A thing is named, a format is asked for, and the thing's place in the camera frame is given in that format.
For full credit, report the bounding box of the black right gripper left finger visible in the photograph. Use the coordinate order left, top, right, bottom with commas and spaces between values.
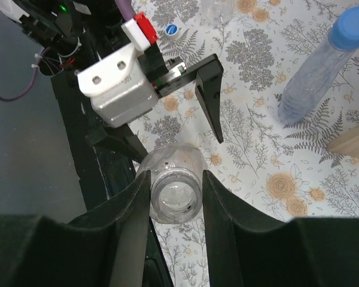
0, 172, 151, 286

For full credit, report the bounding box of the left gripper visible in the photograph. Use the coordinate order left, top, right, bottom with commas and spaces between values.
91, 44, 224, 163

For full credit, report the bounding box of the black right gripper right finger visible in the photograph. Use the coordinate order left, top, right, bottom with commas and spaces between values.
203, 170, 359, 286

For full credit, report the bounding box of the clear plastic bottle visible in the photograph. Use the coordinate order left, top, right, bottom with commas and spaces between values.
136, 143, 207, 224

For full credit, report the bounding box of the blue tinted plastic bottle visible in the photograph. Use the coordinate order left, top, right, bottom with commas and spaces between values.
278, 30, 355, 126

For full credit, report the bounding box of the blue bottle cap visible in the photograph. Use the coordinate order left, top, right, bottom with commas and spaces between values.
328, 6, 359, 51

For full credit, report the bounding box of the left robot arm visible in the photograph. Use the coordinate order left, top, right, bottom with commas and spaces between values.
0, 1, 223, 162

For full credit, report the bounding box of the white bottle cap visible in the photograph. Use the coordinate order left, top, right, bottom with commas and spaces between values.
165, 23, 180, 40

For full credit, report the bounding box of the wooden shelf unit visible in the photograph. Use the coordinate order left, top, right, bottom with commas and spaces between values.
327, 125, 359, 158

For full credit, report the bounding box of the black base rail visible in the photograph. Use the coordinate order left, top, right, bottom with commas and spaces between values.
50, 29, 174, 287

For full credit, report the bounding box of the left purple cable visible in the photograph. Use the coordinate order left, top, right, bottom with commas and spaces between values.
0, 0, 135, 102

